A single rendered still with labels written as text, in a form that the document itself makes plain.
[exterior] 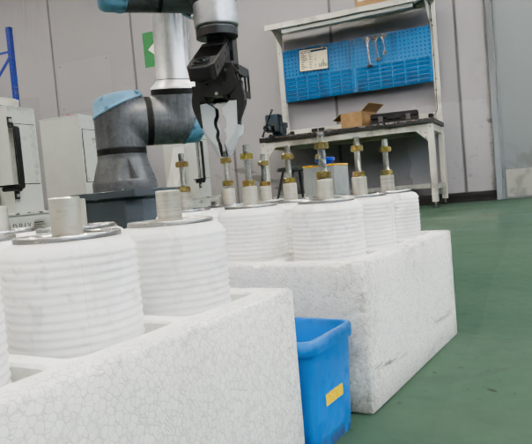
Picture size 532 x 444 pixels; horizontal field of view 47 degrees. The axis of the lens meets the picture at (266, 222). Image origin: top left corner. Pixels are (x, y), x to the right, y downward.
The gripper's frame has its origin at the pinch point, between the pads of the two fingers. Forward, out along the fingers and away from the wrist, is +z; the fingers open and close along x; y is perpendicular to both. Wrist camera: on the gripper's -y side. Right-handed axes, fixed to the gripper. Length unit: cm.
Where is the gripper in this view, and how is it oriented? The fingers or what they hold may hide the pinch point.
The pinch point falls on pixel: (223, 148)
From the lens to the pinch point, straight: 102.8
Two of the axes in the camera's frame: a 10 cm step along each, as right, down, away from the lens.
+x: -9.6, 0.7, 2.7
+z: 0.9, 9.9, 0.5
